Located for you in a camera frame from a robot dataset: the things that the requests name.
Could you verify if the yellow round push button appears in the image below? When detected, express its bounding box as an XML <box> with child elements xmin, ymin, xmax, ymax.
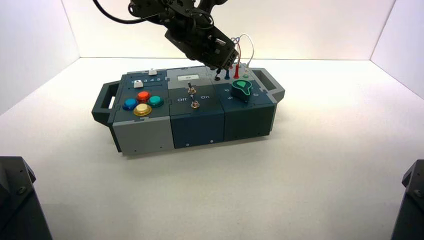
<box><xmin>133</xmin><ymin>103</ymin><xmax>153</xmax><ymax>118</ymax></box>

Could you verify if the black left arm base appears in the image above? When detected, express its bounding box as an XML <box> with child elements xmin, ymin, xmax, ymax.
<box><xmin>0</xmin><ymin>156</ymin><xmax>53</xmax><ymax>240</ymax></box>

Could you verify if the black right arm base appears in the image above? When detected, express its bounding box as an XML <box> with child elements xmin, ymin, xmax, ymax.
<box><xmin>390</xmin><ymin>159</ymin><xmax>424</xmax><ymax>240</ymax></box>

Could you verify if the blue round push button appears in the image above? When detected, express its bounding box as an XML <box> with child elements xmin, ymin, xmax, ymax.
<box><xmin>122</xmin><ymin>98</ymin><xmax>138</xmax><ymax>112</ymax></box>

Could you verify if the red banana plug wire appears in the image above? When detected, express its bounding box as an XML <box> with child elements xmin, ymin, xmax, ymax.
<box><xmin>233</xmin><ymin>39</ymin><xmax>242</xmax><ymax>80</ymax></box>

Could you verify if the teal round push button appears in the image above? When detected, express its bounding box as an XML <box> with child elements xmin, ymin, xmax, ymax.
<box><xmin>147</xmin><ymin>96</ymin><xmax>165</xmax><ymax>109</ymax></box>

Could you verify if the white banana plug wire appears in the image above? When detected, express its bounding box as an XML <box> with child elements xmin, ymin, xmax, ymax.
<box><xmin>237</xmin><ymin>34</ymin><xmax>255</xmax><ymax>77</ymax></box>

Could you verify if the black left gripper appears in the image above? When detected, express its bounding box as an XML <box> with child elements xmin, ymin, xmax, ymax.
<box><xmin>164</xmin><ymin>16</ymin><xmax>240</xmax><ymax>72</ymax></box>

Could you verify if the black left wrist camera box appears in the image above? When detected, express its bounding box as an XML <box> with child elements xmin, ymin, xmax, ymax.
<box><xmin>197</xmin><ymin>0</ymin><xmax>229</xmax><ymax>10</ymax></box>

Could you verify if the green teardrop rotary knob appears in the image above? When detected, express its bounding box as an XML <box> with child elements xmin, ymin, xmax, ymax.
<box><xmin>230</xmin><ymin>80</ymin><xmax>254</xmax><ymax>104</ymax></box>

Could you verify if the blue grey modular task box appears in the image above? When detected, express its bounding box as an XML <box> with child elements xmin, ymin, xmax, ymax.
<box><xmin>91</xmin><ymin>66</ymin><xmax>286</xmax><ymax>157</ymax></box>

